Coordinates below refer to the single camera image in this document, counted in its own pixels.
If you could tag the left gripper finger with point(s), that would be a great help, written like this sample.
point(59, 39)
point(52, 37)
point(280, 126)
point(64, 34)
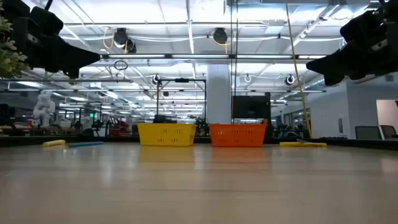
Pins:
point(77, 61)
point(77, 49)

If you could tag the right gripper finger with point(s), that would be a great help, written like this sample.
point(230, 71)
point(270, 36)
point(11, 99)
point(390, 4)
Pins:
point(332, 59)
point(332, 71)

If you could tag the yellow pen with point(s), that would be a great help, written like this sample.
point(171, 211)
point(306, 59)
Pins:
point(54, 143)
point(303, 144)

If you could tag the blue pencil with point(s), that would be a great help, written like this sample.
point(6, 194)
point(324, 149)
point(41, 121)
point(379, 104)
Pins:
point(85, 144)

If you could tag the green artificial plant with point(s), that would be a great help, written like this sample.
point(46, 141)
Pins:
point(11, 62)

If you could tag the white humanoid robot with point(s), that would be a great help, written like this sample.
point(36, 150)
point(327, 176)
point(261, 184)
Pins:
point(44, 109)

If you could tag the grey office chair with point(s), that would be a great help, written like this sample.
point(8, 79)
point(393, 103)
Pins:
point(389, 131)
point(368, 133)

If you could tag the red equipment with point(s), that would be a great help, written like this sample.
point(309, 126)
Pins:
point(119, 128)

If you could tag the yellow plastic basket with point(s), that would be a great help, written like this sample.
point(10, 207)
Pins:
point(155, 137)

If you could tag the white building column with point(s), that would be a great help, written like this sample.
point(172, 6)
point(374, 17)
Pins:
point(219, 93)

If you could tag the linear ceiling light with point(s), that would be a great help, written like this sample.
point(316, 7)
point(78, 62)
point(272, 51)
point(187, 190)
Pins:
point(199, 56)

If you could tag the orange plastic basket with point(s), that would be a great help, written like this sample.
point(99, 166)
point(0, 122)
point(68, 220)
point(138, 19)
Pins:
point(227, 138)

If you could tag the black wall screen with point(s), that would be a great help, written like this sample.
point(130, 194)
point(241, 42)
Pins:
point(251, 107)

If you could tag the black gantry frame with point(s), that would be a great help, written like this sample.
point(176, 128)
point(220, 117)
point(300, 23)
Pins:
point(182, 80)

